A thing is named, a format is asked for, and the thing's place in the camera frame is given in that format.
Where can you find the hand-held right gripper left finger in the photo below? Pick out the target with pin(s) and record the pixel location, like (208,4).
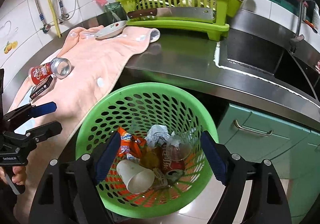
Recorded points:
(107,159)

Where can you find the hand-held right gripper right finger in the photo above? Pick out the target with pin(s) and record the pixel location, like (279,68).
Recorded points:
(213,159)

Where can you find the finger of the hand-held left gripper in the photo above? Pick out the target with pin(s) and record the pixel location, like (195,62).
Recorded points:
(43,109)
(47,129)

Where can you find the black cardboard box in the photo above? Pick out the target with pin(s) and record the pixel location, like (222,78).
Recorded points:
(41,89)

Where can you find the orange snack wrapper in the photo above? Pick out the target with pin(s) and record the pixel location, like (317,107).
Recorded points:
(130,142)

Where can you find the white paper cup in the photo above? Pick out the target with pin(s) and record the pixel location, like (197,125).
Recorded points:
(135,176)

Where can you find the clear plastic cup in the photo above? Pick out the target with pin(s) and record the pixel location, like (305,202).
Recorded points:
(181,149)

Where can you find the red cartoon-print can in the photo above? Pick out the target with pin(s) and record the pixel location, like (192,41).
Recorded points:
(42,72)

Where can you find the red cola can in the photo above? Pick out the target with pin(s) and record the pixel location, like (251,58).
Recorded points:
(172,164)

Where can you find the yellow plastic wrapper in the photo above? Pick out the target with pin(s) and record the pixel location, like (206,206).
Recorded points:
(151,157)

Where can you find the silver foil wrapper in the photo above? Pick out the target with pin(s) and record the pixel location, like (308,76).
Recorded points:
(156,134)

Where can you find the green perforated plastic basket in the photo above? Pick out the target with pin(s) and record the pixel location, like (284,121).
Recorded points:
(150,86)

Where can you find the person's left hand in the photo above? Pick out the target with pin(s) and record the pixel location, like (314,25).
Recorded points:
(18,174)

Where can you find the green cabinet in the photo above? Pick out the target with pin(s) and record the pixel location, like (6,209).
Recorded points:
(275,144)

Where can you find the pink flower-print towel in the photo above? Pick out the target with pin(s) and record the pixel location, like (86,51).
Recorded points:
(95,59)

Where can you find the white plate with red print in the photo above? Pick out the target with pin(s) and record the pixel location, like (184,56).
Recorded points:
(110,30)

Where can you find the stainless steel sink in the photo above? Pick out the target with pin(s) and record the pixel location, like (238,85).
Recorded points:
(250,51)

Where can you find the green glass jar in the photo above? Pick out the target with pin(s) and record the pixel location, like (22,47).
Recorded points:
(112,11)

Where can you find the green plastic dish rack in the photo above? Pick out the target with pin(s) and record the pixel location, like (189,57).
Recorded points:
(175,26)

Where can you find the metal faucet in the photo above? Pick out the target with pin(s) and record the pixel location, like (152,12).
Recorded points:
(300,19)

